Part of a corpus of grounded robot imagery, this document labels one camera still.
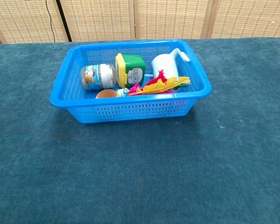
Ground glass jar with blue label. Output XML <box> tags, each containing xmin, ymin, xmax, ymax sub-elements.
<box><xmin>80</xmin><ymin>63</ymin><xmax>117</xmax><ymax>91</ymax></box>

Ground small terracotta cup green band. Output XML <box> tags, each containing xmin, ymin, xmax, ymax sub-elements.
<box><xmin>95</xmin><ymin>89</ymin><xmax>119</xmax><ymax>99</ymax></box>

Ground green box with yellow lid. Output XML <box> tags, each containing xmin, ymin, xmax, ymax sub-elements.
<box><xmin>115</xmin><ymin>53</ymin><xmax>147</xmax><ymax>89</ymax></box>

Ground colourful feather shuttlecock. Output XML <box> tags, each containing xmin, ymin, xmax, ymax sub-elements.
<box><xmin>116</xmin><ymin>69</ymin><xmax>191</xmax><ymax>97</ymax></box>

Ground light blue plastic mug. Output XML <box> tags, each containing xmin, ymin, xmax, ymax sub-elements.
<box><xmin>151</xmin><ymin>48</ymin><xmax>191</xmax><ymax>81</ymax></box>

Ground blue perforated plastic basket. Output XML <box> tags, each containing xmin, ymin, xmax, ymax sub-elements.
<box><xmin>49</xmin><ymin>39</ymin><xmax>212</xmax><ymax>124</ymax></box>

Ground bamboo folding screen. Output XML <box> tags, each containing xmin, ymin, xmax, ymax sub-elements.
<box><xmin>0</xmin><ymin>0</ymin><xmax>280</xmax><ymax>44</ymax></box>

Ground teal table cloth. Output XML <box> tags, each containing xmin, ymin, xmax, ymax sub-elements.
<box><xmin>0</xmin><ymin>37</ymin><xmax>280</xmax><ymax>224</ymax></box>

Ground thin black hanging cable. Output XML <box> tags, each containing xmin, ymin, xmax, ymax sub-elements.
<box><xmin>45</xmin><ymin>0</ymin><xmax>56</xmax><ymax>42</ymax></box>

